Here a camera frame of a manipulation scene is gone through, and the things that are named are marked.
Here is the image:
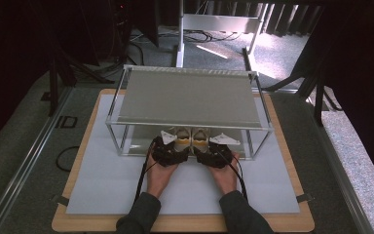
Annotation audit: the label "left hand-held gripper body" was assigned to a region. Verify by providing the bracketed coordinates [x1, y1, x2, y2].
[150, 130, 190, 169]

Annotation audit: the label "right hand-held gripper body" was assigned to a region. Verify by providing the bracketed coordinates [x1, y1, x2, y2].
[194, 132, 242, 170]

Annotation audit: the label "white beige sneaker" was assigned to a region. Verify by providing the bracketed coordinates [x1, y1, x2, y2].
[168, 126, 193, 154]
[191, 126, 216, 154]

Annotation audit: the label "metal frame shoe rack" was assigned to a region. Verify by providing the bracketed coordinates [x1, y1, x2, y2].
[104, 63, 275, 162]

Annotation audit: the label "person's right hand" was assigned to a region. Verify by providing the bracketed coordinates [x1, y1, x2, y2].
[206, 151, 242, 197]

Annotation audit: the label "person's left hand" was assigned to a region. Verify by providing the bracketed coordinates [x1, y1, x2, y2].
[145, 158, 180, 200]

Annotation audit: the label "white mat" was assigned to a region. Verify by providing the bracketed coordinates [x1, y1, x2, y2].
[65, 94, 302, 216]

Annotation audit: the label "black tape tab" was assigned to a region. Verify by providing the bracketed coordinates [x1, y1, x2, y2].
[52, 193, 70, 208]
[296, 191, 316, 204]

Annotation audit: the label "white floor strip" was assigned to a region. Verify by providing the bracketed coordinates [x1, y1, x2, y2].
[194, 44, 230, 60]

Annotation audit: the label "wooden board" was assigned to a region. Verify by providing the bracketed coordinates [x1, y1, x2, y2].
[51, 88, 316, 234]

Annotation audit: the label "black tripod stand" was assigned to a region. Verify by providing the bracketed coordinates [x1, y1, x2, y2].
[262, 48, 344, 128]

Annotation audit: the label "white metal stand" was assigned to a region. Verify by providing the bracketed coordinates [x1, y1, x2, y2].
[174, 0, 265, 69]

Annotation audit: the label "dark curtains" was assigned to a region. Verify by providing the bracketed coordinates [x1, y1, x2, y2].
[207, 1, 324, 37]

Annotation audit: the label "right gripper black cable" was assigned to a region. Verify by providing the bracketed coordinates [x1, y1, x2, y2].
[218, 147, 249, 202]

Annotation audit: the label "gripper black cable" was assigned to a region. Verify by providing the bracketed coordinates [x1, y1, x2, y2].
[218, 147, 249, 202]
[133, 142, 159, 203]

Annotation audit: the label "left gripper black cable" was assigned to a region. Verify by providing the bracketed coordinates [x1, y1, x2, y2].
[133, 142, 159, 203]

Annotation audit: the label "black cable loop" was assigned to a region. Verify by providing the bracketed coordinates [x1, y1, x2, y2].
[55, 145, 81, 174]

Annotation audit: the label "bundle of floor cables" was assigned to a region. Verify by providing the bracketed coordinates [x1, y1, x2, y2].
[162, 28, 242, 45]

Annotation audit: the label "aluminium rail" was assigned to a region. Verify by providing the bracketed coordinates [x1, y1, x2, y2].
[300, 94, 374, 234]
[0, 87, 75, 234]

